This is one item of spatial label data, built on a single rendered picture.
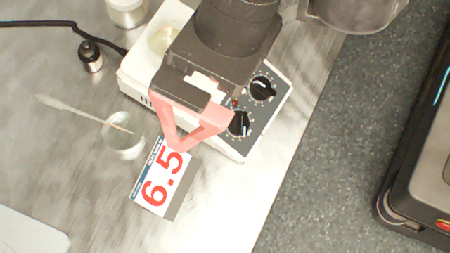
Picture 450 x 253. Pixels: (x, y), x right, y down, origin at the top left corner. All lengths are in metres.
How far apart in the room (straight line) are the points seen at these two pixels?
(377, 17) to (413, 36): 1.43
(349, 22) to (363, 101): 1.35
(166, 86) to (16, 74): 0.54
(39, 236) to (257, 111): 0.32
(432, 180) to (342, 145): 0.40
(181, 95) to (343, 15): 0.14
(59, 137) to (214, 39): 0.52
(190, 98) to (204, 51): 0.04
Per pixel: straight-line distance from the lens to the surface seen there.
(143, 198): 1.05
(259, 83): 1.05
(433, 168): 1.55
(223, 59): 0.63
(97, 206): 1.09
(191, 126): 1.05
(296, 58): 1.14
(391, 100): 1.96
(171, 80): 0.63
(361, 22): 0.59
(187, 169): 1.08
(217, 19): 0.62
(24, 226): 1.09
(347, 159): 1.90
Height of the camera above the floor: 1.81
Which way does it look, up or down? 75 degrees down
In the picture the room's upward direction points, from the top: 8 degrees clockwise
